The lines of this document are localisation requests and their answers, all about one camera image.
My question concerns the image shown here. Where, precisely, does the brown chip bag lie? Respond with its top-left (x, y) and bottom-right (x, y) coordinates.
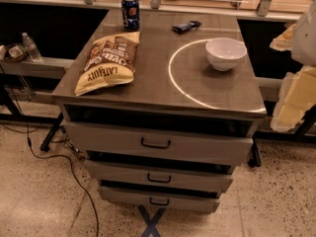
top-left (75, 32), bottom-right (140, 96)

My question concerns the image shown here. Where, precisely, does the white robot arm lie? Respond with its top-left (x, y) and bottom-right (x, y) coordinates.
top-left (291, 0), bottom-right (316, 66)

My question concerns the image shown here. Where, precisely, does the white bowl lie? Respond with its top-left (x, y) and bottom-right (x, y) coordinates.
top-left (205, 38), bottom-right (247, 71)

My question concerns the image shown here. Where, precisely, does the small bowl with items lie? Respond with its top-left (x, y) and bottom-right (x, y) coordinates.
top-left (0, 43), bottom-right (28, 63)

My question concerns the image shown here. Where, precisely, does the grey drawer cabinet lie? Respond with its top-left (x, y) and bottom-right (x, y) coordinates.
top-left (52, 11), bottom-right (266, 200)

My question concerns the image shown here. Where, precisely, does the middle drawer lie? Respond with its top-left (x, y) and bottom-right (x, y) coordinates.
top-left (85, 160), bottom-right (232, 194)

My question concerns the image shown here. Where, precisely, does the drawer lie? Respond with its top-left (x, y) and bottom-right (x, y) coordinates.
top-left (63, 120), bottom-right (253, 166)
top-left (85, 160), bottom-right (232, 194)
top-left (98, 186), bottom-right (220, 213)

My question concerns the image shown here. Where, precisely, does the top drawer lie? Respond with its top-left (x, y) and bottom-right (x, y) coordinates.
top-left (63, 120), bottom-right (253, 166)

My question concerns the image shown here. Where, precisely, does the dark snack bar wrapper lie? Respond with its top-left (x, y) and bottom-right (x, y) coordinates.
top-left (172, 21), bottom-right (201, 35)

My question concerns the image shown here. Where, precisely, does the bottom drawer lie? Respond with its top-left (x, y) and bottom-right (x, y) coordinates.
top-left (98, 186), bottom-right (220, 213)

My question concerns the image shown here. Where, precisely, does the blue soda can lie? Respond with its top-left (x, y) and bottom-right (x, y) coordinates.
top-left (121, 0), bottom-right (140, 31)

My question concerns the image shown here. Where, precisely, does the grey side bench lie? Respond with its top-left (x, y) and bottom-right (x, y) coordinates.
top-left (0, 57), bottom-right (73, 79)

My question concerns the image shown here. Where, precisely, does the blue tape cross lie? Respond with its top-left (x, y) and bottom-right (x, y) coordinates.
top-left (138, 205), bottom-right (165, 237)

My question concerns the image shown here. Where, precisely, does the clear water bottle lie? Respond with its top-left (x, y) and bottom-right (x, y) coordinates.
top-left (22, 33), bottom-right (41, 62)

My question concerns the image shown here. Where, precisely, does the black floor cable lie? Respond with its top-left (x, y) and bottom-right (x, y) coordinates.
top-left (0, 120), bottom-right (100, 237)

